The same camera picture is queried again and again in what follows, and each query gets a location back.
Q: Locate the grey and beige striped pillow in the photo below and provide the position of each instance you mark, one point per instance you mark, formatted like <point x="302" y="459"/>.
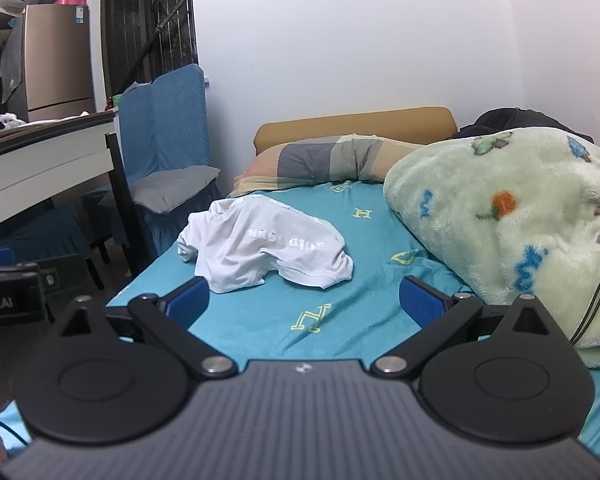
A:
<point x="320" y="160"/>

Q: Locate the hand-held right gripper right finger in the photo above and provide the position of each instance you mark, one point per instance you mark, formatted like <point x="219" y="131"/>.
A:
<point x="421" y="302"/>

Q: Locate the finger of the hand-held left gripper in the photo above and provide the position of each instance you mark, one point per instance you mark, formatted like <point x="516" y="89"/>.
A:
<point x="62" y="270"/>

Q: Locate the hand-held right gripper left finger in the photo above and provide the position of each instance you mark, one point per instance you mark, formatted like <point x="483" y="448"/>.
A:
<point x="190" y="302"/>

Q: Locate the gold refrigerator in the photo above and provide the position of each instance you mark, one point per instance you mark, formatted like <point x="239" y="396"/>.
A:
<point x="55" y="60"/>

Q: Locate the dark window grille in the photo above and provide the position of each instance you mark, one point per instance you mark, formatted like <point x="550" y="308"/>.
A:
<point x="130" y="25"/>

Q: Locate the chair with blue cover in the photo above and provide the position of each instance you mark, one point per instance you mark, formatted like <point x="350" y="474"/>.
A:
<point x="45" y="232"/>
<point x="165" y="125"/>

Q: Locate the white t-shirt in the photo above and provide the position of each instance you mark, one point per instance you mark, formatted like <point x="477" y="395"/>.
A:
<point x="260" y="250"/>

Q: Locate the black clothing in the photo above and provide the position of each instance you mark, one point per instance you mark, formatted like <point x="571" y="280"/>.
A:
<point x="510" y="117"/>

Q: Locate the white plastic bag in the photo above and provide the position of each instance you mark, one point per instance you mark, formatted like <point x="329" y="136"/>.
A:
<point x="2" y="122"/>

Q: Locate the teal printed bed sheet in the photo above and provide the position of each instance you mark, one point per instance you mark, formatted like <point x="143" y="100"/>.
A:
<point x="330" y="270"/>

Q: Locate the tan padded headboard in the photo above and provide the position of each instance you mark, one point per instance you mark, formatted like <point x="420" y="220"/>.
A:
<point x="355" y="122"/>

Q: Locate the white table with dark legs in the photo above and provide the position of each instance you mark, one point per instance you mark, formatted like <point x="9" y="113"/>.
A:
<point x="40" y="170"/>

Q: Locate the grey seat cushion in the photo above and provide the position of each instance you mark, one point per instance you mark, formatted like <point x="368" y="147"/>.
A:
<point x="175" y="185"/>

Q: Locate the pale green fleece blanket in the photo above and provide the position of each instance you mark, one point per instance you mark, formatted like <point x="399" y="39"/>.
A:
<point x="505" y="240"/>

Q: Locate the green cup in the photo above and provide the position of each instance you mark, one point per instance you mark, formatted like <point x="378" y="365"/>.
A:
<point x="115" y="101"/>

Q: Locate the pink container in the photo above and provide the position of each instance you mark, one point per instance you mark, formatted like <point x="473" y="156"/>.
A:
<point x="73" y="1"/>

